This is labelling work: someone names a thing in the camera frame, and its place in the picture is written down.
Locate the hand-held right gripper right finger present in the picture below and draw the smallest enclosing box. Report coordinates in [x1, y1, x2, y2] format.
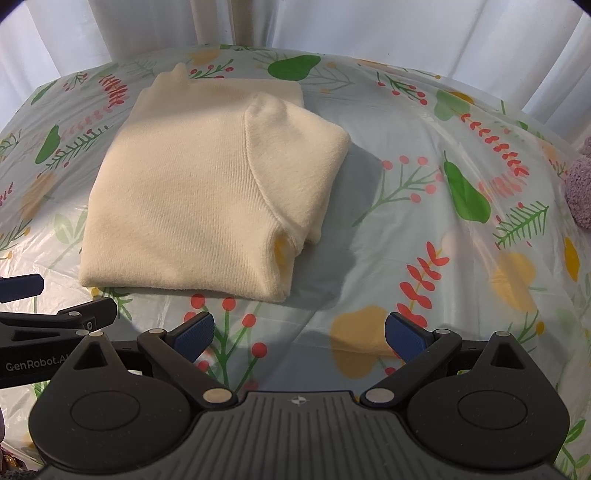
[360, 311, 542, 409]

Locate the purple fuzzy cloth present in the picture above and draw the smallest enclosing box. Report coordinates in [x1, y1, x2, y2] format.
[565, 137, 591, 228]

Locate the floral plastic tablecloth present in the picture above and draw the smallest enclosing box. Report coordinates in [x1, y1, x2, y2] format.
[0, 44, 591, 480]

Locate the white curtain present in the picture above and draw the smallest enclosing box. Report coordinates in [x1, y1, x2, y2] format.
[0, 0, 591, 153]

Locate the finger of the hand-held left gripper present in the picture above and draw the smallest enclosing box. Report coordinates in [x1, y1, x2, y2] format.
[0, 297, 117, 343]
[0, 274, 45, 304]

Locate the cream knit sweater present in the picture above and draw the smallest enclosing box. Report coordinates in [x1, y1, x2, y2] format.
[78, 64, 351, 304]

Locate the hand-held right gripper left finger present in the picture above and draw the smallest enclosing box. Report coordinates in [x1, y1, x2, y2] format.
[59, 311, 237, 409]

